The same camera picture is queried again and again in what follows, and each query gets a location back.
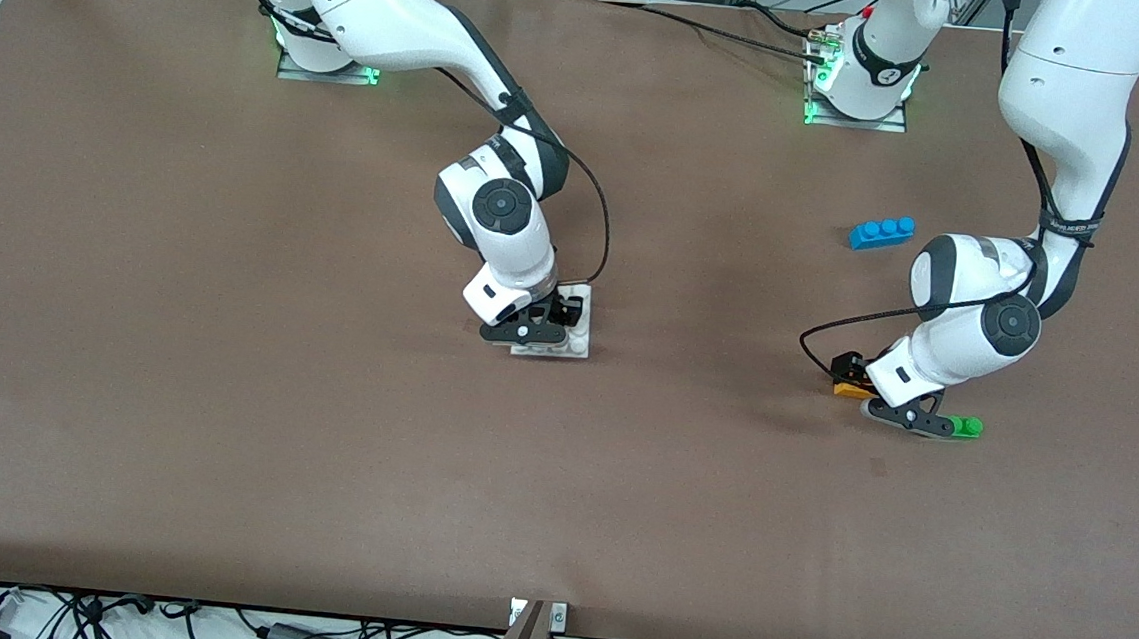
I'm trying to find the white studded base plate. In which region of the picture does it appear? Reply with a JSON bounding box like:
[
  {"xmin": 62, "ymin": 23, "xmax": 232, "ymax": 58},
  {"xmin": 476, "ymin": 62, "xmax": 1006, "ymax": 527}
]
[{"xmin": 510, "ymin": 278, "xmax": 596, "ymax": 363}]

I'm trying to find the blue three-stud block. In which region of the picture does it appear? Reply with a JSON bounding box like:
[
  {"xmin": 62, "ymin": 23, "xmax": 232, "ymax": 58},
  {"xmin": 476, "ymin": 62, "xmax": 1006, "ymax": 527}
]
[{"xmin": 847, "ymin": 213, "xmax": 917, "ymax": 255}]

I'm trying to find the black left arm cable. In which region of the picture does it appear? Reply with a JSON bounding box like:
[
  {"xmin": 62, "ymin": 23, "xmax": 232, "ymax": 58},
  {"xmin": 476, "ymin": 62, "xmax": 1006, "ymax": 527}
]
[{"xmin": 796, "ymin": 0, "xmax": 1119, "ymax": 397}]

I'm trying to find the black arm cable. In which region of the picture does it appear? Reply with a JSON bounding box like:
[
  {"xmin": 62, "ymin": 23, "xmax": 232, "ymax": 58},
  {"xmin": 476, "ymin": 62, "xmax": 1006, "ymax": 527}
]
[
  {"xmin": 796, "ymin": 0, "xmax": 1119, "ymax": 397},
  {"xmin": 183, "ymin": 0, "xmax": 630, "ymax": 289}
]

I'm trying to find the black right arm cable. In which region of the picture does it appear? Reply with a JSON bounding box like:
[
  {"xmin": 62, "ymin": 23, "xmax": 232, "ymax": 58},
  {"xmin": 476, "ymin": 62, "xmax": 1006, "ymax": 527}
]
[{"xmin": 183, "ymin": 0, "xmax": 630, "ymax": 289}]

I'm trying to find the white table edge bracket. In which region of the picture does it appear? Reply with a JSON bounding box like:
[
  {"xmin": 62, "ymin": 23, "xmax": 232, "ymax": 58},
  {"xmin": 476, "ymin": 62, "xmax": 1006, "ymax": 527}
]
[{"xmin": 508, "ymin": 598, "xmax": 569, "ymax": 631}]

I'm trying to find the long black table cable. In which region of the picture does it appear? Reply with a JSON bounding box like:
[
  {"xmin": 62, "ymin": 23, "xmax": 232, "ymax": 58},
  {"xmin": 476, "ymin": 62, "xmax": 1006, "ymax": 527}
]
[{"xmin": 589, "ymin": 0, "xmax": 824, "ymax": 63}]

